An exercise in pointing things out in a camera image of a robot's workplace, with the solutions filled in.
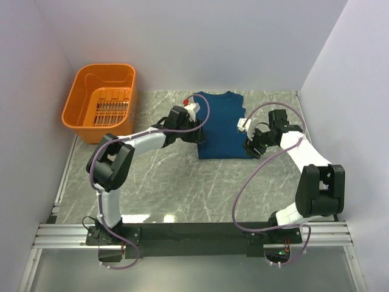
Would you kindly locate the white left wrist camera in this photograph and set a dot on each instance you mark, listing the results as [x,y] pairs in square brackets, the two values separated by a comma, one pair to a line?
[192,109]

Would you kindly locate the black base beam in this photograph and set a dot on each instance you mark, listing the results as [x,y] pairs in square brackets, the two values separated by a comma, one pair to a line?
[188,239]

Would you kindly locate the blue t shirt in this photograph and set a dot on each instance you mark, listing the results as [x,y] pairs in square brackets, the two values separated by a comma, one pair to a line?
[222,138]

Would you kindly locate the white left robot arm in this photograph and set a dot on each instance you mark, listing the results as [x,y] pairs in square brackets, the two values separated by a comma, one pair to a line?
[109,165]

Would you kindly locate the orange plastic basket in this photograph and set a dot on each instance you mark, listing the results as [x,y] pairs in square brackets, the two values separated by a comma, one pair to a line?
[102,99]

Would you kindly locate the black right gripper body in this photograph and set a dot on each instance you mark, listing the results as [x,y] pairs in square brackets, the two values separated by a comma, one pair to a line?
[261,140]

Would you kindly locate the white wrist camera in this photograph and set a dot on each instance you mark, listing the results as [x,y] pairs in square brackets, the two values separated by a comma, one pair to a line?
[192,109]
[245,125]

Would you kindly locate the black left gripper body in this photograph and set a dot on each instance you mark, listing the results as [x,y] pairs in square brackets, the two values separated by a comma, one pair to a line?
[194,137]

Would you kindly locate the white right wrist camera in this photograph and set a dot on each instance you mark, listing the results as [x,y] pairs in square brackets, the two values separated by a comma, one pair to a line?
[245,125]

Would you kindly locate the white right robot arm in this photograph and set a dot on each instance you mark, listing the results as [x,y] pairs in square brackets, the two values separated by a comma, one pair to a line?
[321,188]

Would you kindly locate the aluminium frame rail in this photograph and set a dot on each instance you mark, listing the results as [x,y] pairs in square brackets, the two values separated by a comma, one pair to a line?
[73,236]

